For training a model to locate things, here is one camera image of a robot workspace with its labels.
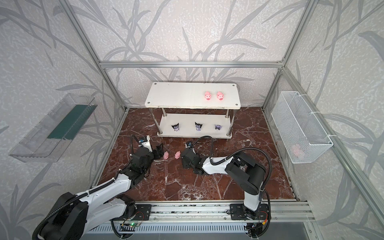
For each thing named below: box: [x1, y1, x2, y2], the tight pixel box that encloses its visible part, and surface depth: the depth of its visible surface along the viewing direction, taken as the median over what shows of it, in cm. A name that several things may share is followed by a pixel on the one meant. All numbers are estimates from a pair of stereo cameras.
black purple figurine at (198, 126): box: [194, 122, 203, 131], surface depth 98 cm
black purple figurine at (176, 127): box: [171, 123, 180, 132], surface depth 98 cm
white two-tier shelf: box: [144, 82, 241, 139], surface depth 83 cm
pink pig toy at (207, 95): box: [204, 91, 212, 101], surface depth 78 cm
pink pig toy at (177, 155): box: [174, 150, 181, 160], surface depth 94 cm
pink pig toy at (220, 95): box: [216, 91, 225, 101], surface depth 78 cm
